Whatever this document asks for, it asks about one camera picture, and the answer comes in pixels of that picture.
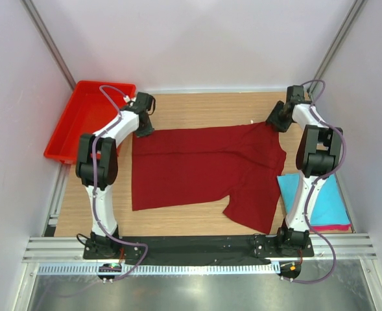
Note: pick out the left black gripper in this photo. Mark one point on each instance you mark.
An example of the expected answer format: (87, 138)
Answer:
(145, 132)

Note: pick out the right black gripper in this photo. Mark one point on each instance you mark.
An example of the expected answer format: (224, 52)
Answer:
(281, 127)

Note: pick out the dark red t-shirt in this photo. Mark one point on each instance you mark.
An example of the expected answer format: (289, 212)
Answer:
(189, 166)

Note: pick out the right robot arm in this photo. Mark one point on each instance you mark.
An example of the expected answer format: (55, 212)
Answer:
(320, 154)

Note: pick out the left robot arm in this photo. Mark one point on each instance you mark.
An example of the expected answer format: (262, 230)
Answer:
(97, 166)

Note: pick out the red plastic bin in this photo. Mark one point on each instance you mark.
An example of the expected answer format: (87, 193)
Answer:
(87, 111)

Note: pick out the folded blue t-shirt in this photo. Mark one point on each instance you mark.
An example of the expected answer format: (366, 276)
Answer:
(329, 207)

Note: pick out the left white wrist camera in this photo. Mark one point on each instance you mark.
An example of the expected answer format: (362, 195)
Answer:
(128, 100)

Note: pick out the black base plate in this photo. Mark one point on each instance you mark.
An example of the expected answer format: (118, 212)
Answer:
(225, 250)

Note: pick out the white slotted cable duct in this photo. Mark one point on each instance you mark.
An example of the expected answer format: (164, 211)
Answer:
(102, 269)

